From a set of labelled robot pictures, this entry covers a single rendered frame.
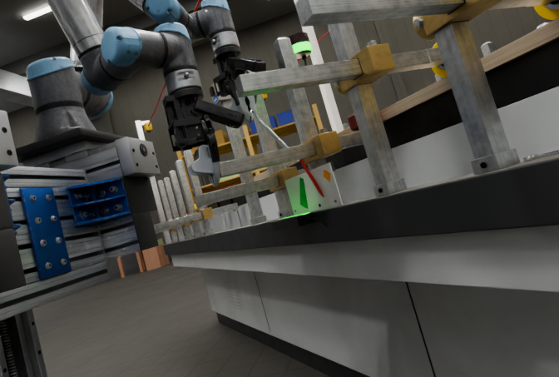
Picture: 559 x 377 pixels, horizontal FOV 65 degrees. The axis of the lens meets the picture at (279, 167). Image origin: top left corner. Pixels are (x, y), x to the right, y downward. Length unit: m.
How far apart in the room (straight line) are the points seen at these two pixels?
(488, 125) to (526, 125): 0.23
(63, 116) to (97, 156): 0.15
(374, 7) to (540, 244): 0.39
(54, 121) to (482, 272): 1.00
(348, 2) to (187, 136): 0.49
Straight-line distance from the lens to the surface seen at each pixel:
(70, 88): 1.26
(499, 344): 1.14
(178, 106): 0.96
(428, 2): 0.64
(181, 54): 0.99
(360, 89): 0.89
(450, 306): 1.20
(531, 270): 0.73
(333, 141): 1.03
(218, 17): 1.28
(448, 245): 0.82
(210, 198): 1.19
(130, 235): 1.10
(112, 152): 1.12
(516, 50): 0.90
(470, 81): 0.69
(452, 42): 0.71
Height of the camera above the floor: 0.73
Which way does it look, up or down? 5 degrees up
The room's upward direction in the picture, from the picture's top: 16 degrees counter-clockwise
